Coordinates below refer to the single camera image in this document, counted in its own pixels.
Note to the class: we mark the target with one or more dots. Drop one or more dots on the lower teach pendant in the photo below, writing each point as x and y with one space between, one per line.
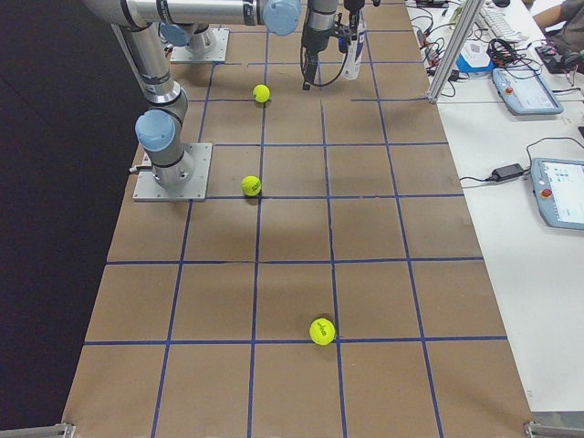
558 189

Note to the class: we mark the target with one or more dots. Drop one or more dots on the white keyboard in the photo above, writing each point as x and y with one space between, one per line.
492 18

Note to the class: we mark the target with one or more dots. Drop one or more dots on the white tennis ball can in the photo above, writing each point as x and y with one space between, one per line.
354 50

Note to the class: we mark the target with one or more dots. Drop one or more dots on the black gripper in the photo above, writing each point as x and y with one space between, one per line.
314 42

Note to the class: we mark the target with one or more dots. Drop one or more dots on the blue white box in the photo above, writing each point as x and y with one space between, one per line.
473 58

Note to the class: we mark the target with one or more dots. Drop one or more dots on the aluminium frame post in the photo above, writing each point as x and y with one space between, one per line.
453 49

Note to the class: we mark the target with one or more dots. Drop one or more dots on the near yellow tennis ball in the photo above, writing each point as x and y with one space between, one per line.
322 331

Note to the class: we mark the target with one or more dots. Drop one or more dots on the seated person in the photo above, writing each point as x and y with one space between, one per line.
569 12

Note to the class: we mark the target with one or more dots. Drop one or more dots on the teach pendant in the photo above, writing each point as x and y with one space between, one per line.
558 189
525 92

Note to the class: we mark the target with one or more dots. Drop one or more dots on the left corner metal bracket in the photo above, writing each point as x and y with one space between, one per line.
61 430

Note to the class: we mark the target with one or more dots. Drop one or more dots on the middle yellow tennis ball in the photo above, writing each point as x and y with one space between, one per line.
251 186

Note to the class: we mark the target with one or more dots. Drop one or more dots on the upper teach pendant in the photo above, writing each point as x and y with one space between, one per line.
525 92

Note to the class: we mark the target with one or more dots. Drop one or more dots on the yellow tennis ball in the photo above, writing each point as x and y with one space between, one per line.
251 186
261 93
322 331

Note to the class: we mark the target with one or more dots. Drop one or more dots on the right corner metal bracket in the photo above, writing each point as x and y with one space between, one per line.
535 429

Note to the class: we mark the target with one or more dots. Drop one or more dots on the black power adapter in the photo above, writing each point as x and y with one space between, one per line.
507 172

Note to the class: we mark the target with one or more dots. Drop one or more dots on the brown paper table cover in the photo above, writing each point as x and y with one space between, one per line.
201 323

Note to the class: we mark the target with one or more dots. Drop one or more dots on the far yellow tennis ball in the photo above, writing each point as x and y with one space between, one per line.
261 93

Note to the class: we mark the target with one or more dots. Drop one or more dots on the corner metal bracket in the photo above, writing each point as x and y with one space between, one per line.
61 430
535 429

